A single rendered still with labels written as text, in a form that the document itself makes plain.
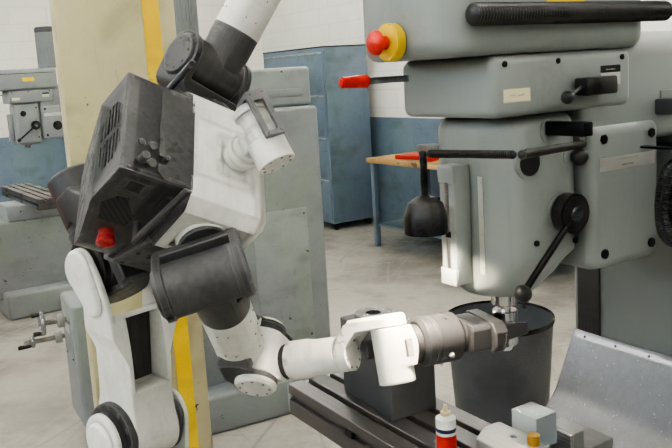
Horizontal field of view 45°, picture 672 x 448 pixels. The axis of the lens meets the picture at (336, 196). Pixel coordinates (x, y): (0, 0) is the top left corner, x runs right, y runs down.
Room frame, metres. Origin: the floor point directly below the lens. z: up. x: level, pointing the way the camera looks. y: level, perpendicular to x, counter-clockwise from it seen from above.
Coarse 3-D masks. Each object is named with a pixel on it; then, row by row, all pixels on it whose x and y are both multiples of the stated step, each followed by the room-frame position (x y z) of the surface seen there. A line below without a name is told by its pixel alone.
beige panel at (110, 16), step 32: (64, 0) 2.73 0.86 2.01; (96, 0) 2.79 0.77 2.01; (128, 0) 2.85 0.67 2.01; (160, 0) 2.91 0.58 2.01; (64, 32) 2.73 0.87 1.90; (96, 32) 2.78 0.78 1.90; (128, 32) 2.84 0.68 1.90; (160, 32) 2.90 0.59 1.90; (64, 64) 2.72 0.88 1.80; (96, 64) 2.78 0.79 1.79; (128, 64) 2.84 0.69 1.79; (64, 96) 2.72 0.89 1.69; (96, 96) 2.77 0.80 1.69; (64, 128) 2.74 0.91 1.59; (192, 320) 2.91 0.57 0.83; (96, 352) 2.72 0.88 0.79; (192, 352) 2.91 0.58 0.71; (96, 384) 2.72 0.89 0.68; (192, 384) 2.90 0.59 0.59; (192, 416) 2.89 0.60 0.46
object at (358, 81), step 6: (342, 78) 1.37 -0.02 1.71; (348, 78) 1.37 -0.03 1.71; (354, 78) 1.38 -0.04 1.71; (360, 78) 1.38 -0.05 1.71; (366, 78) 1.39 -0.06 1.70; (372, 78) 1.40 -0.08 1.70; (378, 78) 1.41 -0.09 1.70; (384, 78) 1.41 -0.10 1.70; (390, 78) 1.42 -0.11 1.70; (396, 78) 1.43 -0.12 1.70; (402, 78) 1.43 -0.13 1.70; (408, 78) 1.44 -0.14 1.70; (342, 84) 1.37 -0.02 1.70; (348, 84) 1.37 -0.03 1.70; (354, 84) 1.37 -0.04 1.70; (360, 84) 1.38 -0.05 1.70; (366, 84) 1.39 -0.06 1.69
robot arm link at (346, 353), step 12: (348, 324) 1.36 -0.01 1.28; (360, 324) 1.35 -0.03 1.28; (372, 324) 1.34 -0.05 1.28; (384, 324) 1.33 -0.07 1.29; (396, 324) 1.33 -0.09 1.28; (348, 336) 1.35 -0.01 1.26; (360, 336) 1.39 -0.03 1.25; (336, 348) 1.36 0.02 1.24; (348, 348) 1.37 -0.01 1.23; (336, 360) 1.35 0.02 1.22; (348, 360) 1.36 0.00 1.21; (360, 360) 1.39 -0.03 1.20
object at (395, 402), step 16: (368, 336) 1.74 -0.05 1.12; (368, 368) 1.75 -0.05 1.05; (416, 368) 1.70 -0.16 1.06; (432, 368) 1.72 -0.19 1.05; (352, 384) 1.82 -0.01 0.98; (368, 384) 1.75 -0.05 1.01; (400, 384) 1.68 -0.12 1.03; (416, 384) 1.70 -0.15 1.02; (432, 384) 1.72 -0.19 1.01; (368, 400) 1.76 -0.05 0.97; (384, 400) 1.69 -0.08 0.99; (400, 400) 1.68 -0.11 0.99; (416, 400) 1.70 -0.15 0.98; (432, 400) 1.72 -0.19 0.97; (400, 416) 1.68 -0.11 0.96
